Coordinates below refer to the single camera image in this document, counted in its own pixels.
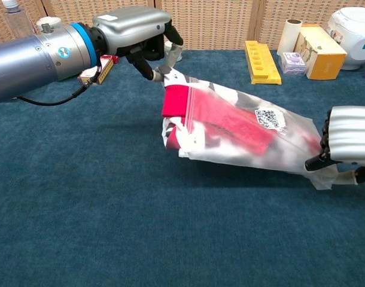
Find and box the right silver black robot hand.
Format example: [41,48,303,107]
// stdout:
[304,106,365,186]

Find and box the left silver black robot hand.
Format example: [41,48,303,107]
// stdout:
[92,7,185,83]

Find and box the clear plastic zip bag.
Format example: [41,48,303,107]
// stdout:
[161,67,339,191]

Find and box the red snack box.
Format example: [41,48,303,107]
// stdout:
[77,55,114,87]

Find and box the orange cream carton box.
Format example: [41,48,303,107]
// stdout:
[293,23,348,81]

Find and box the woven bamboo folding screen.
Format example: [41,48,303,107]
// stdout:
[0,0,365,52]

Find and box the purple tissue pack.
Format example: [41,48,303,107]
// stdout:
[278,52,308,77]

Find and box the white round lidded container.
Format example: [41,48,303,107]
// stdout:
[326,7,365,71]

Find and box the clear plastic water bottle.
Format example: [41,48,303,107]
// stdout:
[1,0,37,39]

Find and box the yellow block with holes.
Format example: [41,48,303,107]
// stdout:
[244,40,282,86]

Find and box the white paper roll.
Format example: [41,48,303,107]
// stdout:
[276,19,303,57]

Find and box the blue carpet table cover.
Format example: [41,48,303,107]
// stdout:
[0,49,365,287]

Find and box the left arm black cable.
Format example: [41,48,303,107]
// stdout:
[16,70,101,107]

